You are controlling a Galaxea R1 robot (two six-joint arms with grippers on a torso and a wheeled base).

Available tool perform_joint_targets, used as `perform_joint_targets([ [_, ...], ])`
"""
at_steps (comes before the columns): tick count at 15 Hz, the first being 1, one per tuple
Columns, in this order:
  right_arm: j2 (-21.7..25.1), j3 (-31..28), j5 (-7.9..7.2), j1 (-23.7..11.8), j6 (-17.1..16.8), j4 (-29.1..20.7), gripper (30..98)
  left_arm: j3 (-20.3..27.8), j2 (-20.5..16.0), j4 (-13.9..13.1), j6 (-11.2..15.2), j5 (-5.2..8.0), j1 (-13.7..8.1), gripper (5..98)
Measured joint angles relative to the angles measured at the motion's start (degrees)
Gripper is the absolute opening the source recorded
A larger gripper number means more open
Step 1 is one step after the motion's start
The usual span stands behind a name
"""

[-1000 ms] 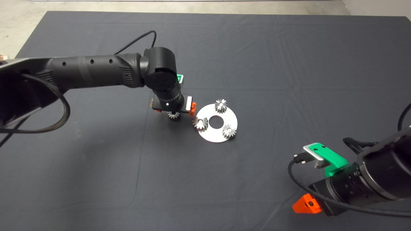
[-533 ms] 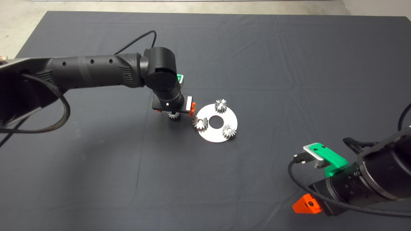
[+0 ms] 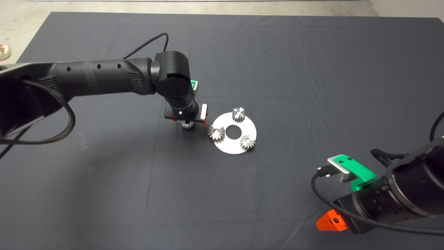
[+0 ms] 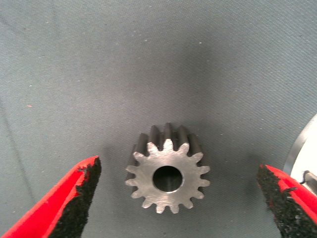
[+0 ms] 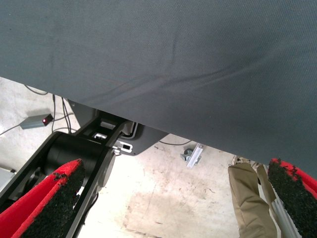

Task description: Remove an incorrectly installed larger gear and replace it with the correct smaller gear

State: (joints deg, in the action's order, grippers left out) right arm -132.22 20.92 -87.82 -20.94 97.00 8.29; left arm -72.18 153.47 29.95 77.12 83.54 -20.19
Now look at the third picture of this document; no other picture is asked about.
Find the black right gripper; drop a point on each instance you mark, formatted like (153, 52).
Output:
(350, 213)

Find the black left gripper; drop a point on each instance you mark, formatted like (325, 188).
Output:
(169, 114)

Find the small steel gear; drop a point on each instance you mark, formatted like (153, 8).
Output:
(247, 143)
(187, 126)
(238, 116)

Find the larger steel gear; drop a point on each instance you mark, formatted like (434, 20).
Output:
(213, 135)

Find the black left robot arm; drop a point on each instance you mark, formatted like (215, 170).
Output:
(104, 76)

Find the round metal plate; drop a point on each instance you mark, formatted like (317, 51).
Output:
(229, 146)

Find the dark grey table cloth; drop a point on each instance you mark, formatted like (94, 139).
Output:
(277, 69)

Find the white shoe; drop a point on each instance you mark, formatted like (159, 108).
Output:
(4, 52)

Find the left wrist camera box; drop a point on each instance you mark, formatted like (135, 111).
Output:
(197, 91)

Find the green left camera mount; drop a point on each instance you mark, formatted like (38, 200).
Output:
(193, 84)

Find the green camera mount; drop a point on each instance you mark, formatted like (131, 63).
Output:
(360, 175)
(193, 84)

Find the green right camera mount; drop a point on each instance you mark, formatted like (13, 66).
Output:
(360, 175)

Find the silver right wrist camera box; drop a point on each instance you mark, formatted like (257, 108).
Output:
(338, 166)

